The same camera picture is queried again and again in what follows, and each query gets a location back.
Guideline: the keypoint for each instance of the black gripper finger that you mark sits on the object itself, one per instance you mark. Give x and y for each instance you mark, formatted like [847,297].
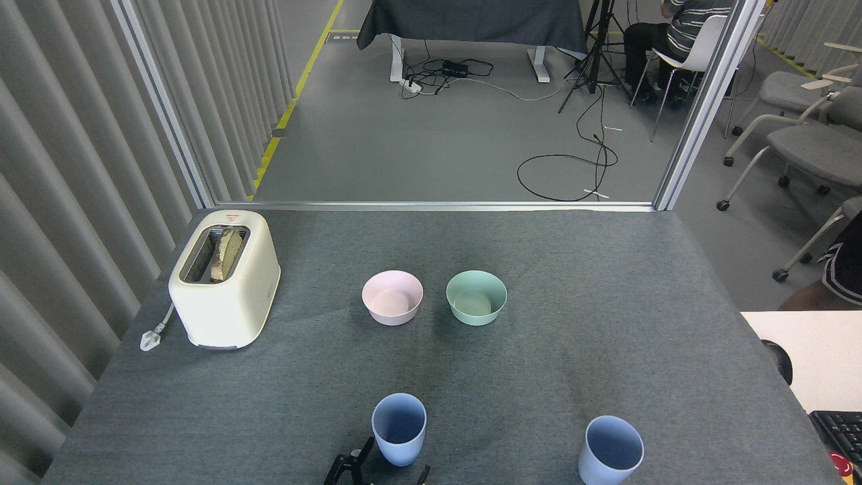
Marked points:
[423,477]
[347,468]

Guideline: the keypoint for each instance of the blue cup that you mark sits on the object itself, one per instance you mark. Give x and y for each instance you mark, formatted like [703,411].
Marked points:
[399,444]
[609,451]

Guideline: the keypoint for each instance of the pink bowl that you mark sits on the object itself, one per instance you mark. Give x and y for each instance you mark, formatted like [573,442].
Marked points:
[392,306]

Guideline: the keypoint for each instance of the green bowl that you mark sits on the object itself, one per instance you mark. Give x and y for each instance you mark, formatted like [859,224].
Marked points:
[477,308]

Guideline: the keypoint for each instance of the cream white toaster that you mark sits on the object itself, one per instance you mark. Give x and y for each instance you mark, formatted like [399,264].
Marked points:
[229,310]

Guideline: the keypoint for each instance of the toasted bread slice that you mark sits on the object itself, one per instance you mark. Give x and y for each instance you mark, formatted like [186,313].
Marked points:
[227,252]

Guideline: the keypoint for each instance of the black computer mouse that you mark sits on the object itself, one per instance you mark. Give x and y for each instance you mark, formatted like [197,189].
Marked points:
[780,360]

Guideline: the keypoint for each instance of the white power strip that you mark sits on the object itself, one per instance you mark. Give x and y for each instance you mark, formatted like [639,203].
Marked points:
[411,85]

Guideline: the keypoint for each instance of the white desk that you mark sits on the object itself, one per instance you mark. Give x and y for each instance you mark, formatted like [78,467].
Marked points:
[815,357]

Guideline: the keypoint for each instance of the black power adapter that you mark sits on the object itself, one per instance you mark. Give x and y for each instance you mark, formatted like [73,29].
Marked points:
[454,68]

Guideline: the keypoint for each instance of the red round button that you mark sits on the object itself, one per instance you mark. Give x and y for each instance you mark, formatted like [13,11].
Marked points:
[842,468]

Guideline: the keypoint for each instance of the black keyboard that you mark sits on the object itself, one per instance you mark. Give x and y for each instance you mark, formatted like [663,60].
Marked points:
[842,431]

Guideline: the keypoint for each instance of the black tripod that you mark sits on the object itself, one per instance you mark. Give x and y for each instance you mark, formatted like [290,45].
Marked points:
[592,60]

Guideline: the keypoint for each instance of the grey wheeled chair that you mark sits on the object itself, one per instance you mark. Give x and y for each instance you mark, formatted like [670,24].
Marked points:
[794,91]
[815,155]
[811,242]

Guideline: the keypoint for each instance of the table with dark cloth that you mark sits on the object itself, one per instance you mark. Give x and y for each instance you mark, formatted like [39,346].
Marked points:
[471,20]

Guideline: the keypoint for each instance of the person in dark shorts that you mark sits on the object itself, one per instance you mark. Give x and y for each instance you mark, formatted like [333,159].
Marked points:
[845,269]

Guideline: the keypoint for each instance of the seated person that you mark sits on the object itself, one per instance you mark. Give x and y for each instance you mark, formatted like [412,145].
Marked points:
[680,37]

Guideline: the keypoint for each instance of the white chair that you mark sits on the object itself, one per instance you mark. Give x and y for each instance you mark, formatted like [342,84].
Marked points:
[704,47]

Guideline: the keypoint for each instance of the silver frame rail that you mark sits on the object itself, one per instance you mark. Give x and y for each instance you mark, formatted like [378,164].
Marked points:
[431,206]

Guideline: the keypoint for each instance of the silver frame post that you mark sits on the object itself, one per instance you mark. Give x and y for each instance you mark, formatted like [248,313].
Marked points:
[165,108]
[707,101]

